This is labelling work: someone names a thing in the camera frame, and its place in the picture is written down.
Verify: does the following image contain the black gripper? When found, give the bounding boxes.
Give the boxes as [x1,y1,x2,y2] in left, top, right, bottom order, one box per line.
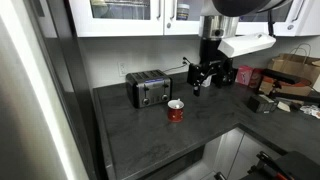
[186,36,235,98]

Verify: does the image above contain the marker with white cap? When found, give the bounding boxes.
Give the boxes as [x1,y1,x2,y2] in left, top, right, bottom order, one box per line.
[173,98,183,110]

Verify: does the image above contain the red cup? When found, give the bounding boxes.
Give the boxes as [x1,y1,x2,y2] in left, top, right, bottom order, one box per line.
[166,98,185,124]

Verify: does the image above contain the pink carton box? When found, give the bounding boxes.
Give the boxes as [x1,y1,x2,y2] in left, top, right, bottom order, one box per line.
[234,64,254,87]

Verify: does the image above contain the small black box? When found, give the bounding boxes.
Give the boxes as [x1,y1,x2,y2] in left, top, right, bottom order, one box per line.
[246,93,280,115]

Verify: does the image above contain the narrow white glass cabinet door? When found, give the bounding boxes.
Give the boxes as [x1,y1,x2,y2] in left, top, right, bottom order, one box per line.
[163,0,205,36]

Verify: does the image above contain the silver black four-slot toaster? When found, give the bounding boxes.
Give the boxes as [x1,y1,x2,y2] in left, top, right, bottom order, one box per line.
[125,69,174,110]

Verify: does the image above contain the jar with dark label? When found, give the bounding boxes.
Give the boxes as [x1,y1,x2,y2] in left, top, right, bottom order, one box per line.
[176,2,191,22]

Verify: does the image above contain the white paper scrap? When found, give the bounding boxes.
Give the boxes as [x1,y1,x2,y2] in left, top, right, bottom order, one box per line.
[276,100,292,113]

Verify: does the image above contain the white lower cabinet door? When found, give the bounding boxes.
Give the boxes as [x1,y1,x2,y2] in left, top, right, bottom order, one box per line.
[228,132,285,180]
[212,127,246,180]

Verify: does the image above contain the brown paper bag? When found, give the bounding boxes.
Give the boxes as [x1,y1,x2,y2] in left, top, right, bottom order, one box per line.
[259,42,320,98]

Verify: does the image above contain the white cabinet door with lock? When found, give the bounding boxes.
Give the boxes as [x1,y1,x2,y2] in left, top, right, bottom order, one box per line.
[235,0,320,38]

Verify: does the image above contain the crumpled clear wrapper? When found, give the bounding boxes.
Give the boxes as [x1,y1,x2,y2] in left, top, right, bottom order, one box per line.
[299,104,320,120]

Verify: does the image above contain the dishes behind cabinet glass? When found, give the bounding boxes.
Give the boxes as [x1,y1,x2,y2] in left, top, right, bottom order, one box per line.
[89,0,152,21]

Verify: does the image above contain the black cart with red clamp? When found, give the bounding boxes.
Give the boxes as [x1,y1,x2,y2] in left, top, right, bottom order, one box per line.
[213,150,320,180]

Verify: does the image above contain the stainless steel refrigerator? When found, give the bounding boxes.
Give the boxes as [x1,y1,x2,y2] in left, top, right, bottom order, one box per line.
[0,0,101,180]

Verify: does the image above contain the black toaster power cable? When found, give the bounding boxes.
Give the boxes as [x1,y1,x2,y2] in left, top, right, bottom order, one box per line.
[162,56,194,74]

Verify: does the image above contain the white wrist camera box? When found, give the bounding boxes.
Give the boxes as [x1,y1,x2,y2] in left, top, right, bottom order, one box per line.
[217,32,277,59]

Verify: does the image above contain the black camera stand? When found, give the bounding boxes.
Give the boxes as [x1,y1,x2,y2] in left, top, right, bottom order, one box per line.
[255,68,320,105]

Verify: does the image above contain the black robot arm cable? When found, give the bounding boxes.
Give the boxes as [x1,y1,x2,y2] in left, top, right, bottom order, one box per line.
[267,0,277,38]

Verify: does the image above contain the white wall outlet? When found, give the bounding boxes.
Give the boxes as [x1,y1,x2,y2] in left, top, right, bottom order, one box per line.
[117,61,129,77]

